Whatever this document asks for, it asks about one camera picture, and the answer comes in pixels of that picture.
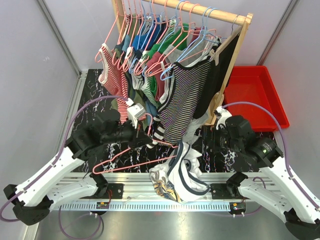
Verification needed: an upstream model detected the light blue tank top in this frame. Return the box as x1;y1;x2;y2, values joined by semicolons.
122;35;157;117

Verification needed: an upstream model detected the white slotted cable duct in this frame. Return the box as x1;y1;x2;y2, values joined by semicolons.
60;200;231;212

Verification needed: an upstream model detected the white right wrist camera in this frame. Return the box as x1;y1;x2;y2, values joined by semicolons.
214;106;232;127

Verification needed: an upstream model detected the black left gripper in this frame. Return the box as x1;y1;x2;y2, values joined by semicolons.
102;117;153;151

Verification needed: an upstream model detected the wooden clothes rack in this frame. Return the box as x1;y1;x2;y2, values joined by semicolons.
110;0;254;126

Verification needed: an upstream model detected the maroon tank top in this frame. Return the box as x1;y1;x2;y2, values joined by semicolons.
146;24;203;101

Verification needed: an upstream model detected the purple black striped tank top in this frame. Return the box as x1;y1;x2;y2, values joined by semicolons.
158;58;211;145

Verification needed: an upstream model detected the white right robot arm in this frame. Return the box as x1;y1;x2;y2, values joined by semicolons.
205;109;320;240

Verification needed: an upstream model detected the red plastic bin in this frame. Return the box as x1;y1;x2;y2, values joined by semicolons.
224;66;290;132

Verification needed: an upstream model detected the red white striped tank top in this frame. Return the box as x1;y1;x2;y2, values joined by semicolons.
98;43;146;108

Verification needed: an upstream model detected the grey tank top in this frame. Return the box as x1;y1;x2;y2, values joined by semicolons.
164;38;213;67

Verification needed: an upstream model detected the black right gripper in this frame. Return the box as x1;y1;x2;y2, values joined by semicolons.
191;124;244;154

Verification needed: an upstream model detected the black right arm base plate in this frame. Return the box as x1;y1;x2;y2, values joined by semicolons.
210;183;242;200

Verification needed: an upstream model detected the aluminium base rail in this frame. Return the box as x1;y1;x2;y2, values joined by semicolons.
49;172;306;204

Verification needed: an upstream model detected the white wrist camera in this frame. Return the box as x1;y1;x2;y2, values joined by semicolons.
126;98;146;129
214;106;232;127

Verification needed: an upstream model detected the pink wire hanger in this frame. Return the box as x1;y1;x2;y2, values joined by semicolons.
91;112;181;175

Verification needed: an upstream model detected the olive green tank top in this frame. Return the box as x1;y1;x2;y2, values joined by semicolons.
113;14;147;108

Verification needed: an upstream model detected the black white wide-striped top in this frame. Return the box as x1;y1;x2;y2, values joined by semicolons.
151;115;165;148

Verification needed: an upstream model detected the white navy-trimmed tank top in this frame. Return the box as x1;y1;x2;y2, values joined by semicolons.
149;117;211;204

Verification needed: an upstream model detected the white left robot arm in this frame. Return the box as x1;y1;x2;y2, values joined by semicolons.
3;114;152;226

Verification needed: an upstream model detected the green white striped tank top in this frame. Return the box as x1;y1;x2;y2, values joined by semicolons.
141;50;165;108

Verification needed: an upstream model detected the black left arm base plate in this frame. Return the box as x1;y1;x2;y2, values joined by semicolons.
97;183;124;200

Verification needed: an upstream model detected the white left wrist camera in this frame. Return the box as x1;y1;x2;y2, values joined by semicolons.
126;98;146;129

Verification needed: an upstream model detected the black garment on rack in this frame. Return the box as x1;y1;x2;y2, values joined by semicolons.
192;32;240;119

